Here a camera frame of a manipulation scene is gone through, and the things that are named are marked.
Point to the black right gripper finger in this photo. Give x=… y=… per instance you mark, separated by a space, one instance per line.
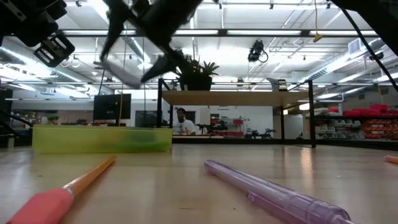
x=116 y=15
x=163 y=67

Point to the yellow translucent pencil case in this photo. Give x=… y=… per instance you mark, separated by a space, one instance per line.
x=77 y=140

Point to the translucent purple pen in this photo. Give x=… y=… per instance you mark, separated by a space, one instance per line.
x=280 y=199

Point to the orange pencil with pink eraser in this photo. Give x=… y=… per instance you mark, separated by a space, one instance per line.
x=46 y=205

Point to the pink object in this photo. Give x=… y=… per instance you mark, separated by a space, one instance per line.
x=392 y=160

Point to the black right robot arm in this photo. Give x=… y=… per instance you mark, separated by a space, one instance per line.
x=382 y=18

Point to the potted succulent plant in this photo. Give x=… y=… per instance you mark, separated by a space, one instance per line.
x=196 y=83

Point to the small dark screen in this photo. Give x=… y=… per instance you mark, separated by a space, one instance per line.
x=146 y=118

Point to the person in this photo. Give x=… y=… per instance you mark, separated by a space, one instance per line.
x=184 y=124

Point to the black computer monitor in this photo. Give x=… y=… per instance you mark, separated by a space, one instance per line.
x=109 y=107

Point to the wooden shelf riser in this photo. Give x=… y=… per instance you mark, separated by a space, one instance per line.
x=230 y=98

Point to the red background bins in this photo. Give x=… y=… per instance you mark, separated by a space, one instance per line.
x=231 y=133

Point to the dark background equipment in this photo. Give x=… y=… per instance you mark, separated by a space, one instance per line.
x=4 y=130

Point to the small black ceiling device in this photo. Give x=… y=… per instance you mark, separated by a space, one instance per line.
x=376 y=56

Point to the red storage bin shelving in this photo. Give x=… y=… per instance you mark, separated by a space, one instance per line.
x=373 y=124

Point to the black overhead frame beam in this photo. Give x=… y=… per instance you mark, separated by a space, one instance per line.
x=222 y=32

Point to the black ceiling-hung camera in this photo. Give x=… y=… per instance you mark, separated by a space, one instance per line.
x=256 y=49

